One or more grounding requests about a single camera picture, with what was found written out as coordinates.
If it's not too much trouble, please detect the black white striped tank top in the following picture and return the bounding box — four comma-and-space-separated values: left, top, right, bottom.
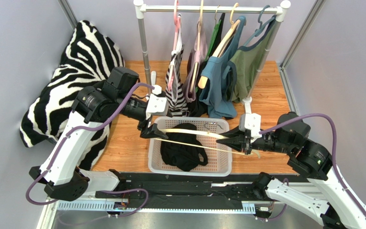
165, 30, 189, 116

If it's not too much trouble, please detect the white metal clothes rack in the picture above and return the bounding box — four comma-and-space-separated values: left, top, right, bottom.
133, 0, 292, 115

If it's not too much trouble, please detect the blue ribbed tank top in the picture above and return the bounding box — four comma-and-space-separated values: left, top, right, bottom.
199, 16, 246, 118

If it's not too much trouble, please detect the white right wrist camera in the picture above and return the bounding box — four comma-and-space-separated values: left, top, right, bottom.
239, 113, 261, 135

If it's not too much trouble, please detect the green hanger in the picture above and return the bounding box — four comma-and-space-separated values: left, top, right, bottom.
205, 5, 225, 61

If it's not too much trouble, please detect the blue grey hanger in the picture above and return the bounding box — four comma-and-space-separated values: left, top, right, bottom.
243, 5, 276, 46

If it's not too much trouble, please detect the olive green tank top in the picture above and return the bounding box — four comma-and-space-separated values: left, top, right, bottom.
223, 16, 276, 103

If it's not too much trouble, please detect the pink lilac tank top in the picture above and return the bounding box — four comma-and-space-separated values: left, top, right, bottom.
183, 19, 208, 103

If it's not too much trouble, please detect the zebra striped pillow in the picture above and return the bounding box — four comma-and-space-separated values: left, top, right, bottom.
20, 20, 125, 170

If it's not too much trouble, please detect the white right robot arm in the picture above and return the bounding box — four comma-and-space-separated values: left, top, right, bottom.
218, 112, 366, 229

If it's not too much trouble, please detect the wooden hanger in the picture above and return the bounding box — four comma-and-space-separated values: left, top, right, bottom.
197, 2, 241, 89

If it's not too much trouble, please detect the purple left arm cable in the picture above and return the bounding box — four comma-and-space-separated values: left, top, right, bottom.
25, 82, 156, 206

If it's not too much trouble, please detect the cream white hanger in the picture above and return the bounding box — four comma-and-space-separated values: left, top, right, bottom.
151, 123, 261, 158

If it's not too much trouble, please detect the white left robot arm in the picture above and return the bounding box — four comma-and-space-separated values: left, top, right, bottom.
29, 67, 169, 203

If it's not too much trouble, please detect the pink plastic hanger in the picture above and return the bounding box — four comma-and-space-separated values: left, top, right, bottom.
166, 0, 181, 93

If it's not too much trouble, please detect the beige hanger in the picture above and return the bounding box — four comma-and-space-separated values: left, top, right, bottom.
190, 0, 203, 92

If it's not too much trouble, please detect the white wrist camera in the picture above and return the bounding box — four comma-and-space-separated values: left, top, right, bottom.
239, 113, 261, 135
146, 85, 169, 120

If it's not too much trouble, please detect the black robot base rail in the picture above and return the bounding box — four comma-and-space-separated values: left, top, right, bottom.
52, 171, 307, 212

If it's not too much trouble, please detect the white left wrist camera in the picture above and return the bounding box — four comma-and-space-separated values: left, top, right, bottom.
146, 85, 169, 120

